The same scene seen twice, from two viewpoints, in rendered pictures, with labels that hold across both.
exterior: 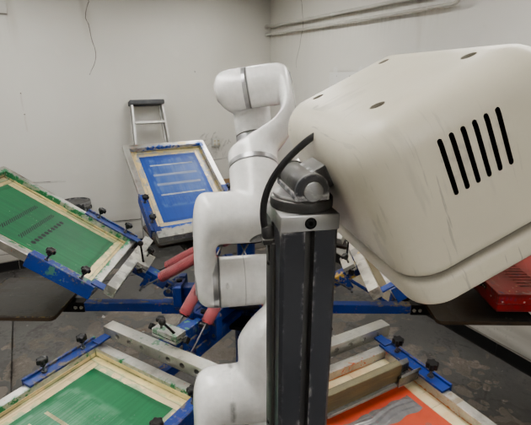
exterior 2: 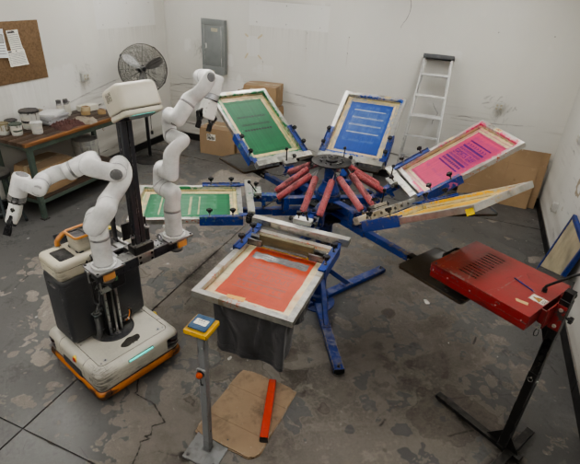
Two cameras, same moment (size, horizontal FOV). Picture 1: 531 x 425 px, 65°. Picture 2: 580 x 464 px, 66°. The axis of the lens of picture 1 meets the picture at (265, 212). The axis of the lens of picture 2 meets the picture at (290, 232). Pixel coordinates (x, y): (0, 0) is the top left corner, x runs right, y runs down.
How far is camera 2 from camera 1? 220 cm
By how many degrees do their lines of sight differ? 46
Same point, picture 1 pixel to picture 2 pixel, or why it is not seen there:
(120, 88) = (423, 40)
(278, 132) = (191, 94)
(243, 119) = not seen: hidden behind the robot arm
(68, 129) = (373, 70)
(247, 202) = (170, 112)
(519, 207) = (114, 109)
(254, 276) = (172, 135)
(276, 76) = (203, 75)
